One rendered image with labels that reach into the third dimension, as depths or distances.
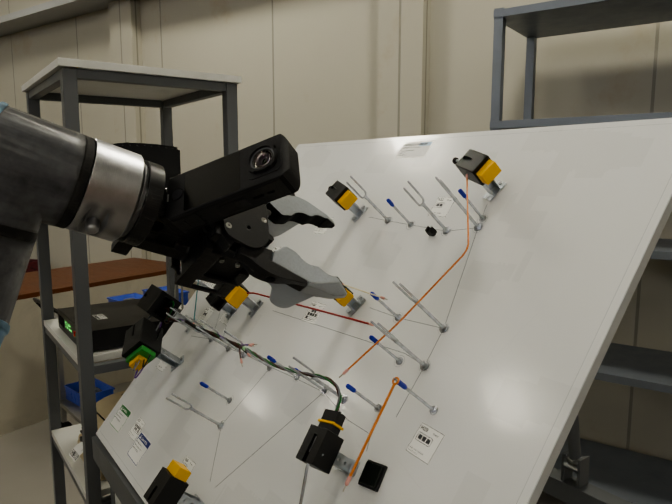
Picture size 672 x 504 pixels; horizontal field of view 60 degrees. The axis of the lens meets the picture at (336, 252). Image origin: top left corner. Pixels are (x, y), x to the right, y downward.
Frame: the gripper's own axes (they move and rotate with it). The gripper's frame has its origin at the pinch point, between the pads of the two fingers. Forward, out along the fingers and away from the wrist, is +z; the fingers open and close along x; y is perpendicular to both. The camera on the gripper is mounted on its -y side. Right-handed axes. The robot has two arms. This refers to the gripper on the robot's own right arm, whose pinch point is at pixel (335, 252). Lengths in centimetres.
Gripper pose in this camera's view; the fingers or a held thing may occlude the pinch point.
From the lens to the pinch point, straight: 58.4
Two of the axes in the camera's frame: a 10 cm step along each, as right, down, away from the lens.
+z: 7.8, 2.7, 5.7
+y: -6.1, 5.3, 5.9
